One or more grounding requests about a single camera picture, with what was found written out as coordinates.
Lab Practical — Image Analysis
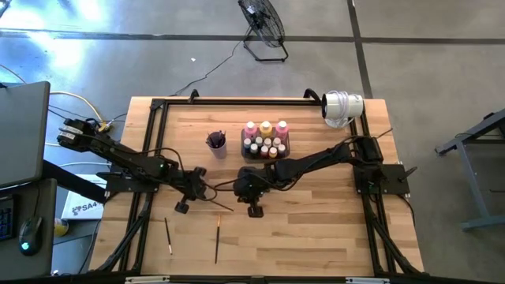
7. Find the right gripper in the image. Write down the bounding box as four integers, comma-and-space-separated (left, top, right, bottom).
232, 165, 275, 219

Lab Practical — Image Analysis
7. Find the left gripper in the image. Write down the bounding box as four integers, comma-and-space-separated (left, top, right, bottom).
174, 166, 217, 215

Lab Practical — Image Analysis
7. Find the orange bristle paint brush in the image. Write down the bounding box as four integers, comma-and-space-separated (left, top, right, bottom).
214, 214, 223, 265

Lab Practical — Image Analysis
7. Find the large yellow paint bottle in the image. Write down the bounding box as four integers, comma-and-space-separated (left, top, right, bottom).
259, 120, 274, 140

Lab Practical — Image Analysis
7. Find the grey translucent plastic bin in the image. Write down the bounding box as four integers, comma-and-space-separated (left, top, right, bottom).
240, 126, 291, 164

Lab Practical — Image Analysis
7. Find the lilac plastic cup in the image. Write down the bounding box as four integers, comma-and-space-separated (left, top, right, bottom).
205, 132, 228, 160

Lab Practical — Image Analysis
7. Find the white light strip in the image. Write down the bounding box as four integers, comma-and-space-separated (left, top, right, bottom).
125, 275, 170, 284
346, 277, 391, 284

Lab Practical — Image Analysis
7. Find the white cardboard box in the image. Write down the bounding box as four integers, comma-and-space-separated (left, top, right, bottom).
61, 173, 107, 221

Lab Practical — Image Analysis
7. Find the black diagonal desk beam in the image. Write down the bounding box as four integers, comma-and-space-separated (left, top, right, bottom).
42, 159, 107, 204

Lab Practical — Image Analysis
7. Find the yellow round object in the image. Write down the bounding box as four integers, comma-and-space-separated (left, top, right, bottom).
54, 218, 70, 237

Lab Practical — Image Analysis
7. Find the black floor fan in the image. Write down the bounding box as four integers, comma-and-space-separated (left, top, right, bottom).
238, 0, 289, 63

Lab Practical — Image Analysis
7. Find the black computer mouse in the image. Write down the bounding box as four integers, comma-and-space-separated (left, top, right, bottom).
18, 215, 43, 256

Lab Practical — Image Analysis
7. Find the grey laptop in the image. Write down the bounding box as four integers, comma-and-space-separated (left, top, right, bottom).
0, 81, 51, 189

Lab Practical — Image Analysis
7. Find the black keyboard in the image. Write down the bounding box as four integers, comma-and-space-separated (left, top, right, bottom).
0, 195, 17, 241

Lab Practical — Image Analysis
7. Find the dark grey desk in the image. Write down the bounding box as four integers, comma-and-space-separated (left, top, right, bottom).
0, 177, 56, 277

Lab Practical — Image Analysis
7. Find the grey metal table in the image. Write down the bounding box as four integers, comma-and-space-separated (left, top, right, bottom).
435, 108, 505, 232

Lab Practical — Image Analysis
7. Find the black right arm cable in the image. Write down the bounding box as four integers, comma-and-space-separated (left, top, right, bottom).
212, 178, 240, 192

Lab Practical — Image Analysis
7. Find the black fan power cable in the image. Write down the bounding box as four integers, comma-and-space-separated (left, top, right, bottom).
169, 39, 244, 98

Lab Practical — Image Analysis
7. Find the black floor cable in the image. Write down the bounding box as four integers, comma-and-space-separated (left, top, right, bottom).
47, 103, 128, 159

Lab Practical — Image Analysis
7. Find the white floor cable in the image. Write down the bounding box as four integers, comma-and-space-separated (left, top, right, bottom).
58, 160, 114, 169

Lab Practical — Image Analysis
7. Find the yellow floor cable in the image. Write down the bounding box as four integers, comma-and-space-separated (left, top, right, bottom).
0, 62, 107, 148

